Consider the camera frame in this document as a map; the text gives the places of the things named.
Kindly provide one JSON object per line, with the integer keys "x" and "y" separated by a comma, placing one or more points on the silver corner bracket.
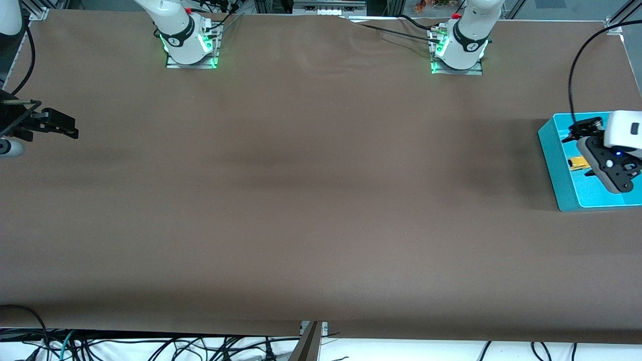
{"x": 39, "y": 13}
{"x": 613, "y": 26}

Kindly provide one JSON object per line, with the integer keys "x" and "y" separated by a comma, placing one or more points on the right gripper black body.
{"x": 11, "y": 118}

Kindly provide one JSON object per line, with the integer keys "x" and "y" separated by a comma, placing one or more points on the teal plastic bin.
{"x": 556, "y": 165}

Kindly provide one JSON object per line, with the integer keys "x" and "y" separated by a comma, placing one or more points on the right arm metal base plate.
{"x": 173, "y": 65}

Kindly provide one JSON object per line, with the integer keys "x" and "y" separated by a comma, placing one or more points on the yellow toy beetle car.
{"x": 578, "y": 163}

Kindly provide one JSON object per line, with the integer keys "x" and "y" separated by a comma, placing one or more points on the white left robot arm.
{"x": 471, "y": 40}

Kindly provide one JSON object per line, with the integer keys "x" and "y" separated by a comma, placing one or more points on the orange background object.
{"x": 421, "y": 6}

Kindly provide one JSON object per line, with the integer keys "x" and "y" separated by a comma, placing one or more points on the white power strip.
{"x": 328, "y": 9}

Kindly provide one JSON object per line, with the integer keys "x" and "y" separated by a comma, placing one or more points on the aluminium table leg beam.
{"x": 308, "y": 346}

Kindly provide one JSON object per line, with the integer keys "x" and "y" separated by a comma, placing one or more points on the silver table edge bracket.
{"x": 325, "y": 327}

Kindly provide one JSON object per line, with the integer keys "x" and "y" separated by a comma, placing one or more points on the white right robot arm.
{"x": 180, "y": 30}

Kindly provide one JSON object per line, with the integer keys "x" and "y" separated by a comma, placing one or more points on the brown table cover sheet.
{"x": 321, "y": 225}

